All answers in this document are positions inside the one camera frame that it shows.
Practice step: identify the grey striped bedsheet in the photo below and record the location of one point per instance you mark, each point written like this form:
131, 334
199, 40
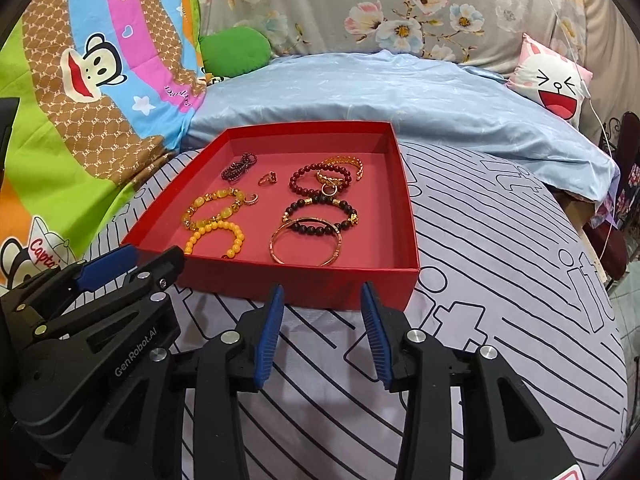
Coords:
500, 285

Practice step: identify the thin gold bangle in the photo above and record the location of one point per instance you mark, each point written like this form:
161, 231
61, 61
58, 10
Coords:
274, 250

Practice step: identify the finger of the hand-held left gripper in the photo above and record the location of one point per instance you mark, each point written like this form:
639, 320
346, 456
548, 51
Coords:
165, 267
107, 265

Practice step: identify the green pillow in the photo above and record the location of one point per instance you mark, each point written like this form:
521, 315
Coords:
232, 50

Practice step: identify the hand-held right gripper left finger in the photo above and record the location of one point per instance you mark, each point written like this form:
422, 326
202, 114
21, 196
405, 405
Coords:
267, 335

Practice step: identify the light blue sheet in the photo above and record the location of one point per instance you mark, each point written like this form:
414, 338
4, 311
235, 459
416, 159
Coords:
400, 95

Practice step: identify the pink cartoon face pillow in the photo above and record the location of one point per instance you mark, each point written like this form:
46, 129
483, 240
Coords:
550, 85

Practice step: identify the red jewelry tray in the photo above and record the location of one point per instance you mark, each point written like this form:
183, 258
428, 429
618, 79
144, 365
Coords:
300, 285

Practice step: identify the cartoon monkey blanket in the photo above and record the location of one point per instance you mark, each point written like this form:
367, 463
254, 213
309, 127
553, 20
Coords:
75, 110

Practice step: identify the wooden board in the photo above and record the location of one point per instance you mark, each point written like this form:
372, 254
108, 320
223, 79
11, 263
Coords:
582, 215

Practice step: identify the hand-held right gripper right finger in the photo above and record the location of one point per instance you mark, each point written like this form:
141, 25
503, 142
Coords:
375, 335

